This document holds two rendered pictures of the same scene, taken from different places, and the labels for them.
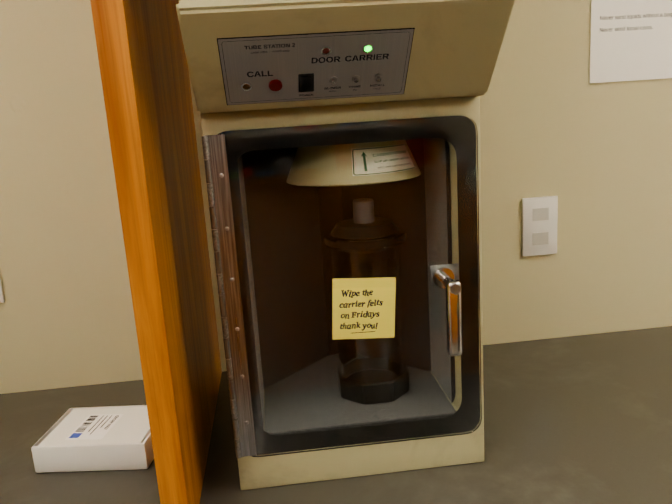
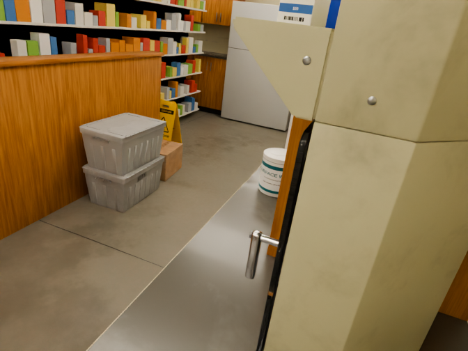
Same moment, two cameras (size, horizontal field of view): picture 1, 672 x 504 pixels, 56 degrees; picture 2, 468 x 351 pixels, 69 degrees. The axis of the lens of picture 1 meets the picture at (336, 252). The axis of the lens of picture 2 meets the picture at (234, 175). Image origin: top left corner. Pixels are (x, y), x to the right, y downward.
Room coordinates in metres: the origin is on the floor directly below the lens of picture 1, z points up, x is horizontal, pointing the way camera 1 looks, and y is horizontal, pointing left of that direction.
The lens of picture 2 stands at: (0.83, -0.57, 1.50)
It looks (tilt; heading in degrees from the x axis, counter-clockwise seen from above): 24 degrees down; 114
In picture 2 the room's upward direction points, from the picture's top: 7 degrees clockwise
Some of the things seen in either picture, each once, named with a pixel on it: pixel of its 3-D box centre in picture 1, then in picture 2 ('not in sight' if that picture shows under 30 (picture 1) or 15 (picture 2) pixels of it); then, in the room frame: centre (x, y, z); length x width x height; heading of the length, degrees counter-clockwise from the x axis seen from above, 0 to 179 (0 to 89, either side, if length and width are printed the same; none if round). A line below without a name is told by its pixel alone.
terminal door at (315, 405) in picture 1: (354, 292); (298, 219); (0.73, -0.02, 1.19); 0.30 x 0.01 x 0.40; 95
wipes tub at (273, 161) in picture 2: not in sight; (278, 172); (0.50, 0.58, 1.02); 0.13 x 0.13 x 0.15
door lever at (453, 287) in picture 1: (450, 311); (262, 257); (0.71, -0.13, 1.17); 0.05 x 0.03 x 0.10; 5
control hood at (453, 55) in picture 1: (346, 53); (300, 62); (0.68, -0.02, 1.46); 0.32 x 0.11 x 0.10; 95
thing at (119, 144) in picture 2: not in sight; (126, 142); (-1.08, 1.48, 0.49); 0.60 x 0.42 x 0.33; 95
